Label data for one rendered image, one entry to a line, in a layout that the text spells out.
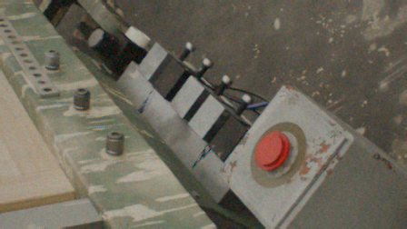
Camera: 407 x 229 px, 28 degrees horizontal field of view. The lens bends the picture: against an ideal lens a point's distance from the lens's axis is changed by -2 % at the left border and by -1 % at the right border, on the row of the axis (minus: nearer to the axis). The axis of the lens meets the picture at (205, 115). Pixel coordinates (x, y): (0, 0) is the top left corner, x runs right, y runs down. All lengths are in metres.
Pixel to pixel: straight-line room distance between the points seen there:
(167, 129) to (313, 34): 1.04
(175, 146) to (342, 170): 0.48
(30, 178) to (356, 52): 1.18
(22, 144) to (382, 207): 0.55
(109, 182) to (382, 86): 1.08
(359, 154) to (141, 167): 0.39
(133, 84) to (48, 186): 0.32
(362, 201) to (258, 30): 1.59
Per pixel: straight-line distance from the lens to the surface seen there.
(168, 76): 1.25
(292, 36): 2.26
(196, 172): 1.16
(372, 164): 0.79
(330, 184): 0.77
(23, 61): 1.34
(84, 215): 1.00
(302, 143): 0.79
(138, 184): 1.05
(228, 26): 2.46
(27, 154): 1.16
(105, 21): 2.62
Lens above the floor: 1.50
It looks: 39 degrees down
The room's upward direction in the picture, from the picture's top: 59 degrees counter-clockwise
